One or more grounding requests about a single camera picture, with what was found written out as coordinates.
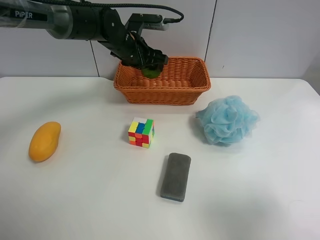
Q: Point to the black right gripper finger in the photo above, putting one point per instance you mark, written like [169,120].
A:
[147,55]

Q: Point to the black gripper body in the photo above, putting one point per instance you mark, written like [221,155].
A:
[112,34]

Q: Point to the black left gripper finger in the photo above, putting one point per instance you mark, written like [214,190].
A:
[132,61]

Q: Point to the green lemon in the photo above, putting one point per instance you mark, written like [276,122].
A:
[152,71]

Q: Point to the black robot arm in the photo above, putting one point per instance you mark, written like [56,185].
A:
[69,22]

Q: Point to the orange wicker basket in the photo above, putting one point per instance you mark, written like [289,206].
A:
[181,82]

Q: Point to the colourful puzzle cube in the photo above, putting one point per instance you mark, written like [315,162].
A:
[141,132]

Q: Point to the blue mesh bath sponge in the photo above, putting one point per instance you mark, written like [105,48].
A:
[227,120]

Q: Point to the grey board eraser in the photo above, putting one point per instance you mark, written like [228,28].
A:
[175,180]

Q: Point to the yellow mango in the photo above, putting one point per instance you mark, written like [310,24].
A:
[45,141]

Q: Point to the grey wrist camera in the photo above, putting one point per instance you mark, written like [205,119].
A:
[139,21]

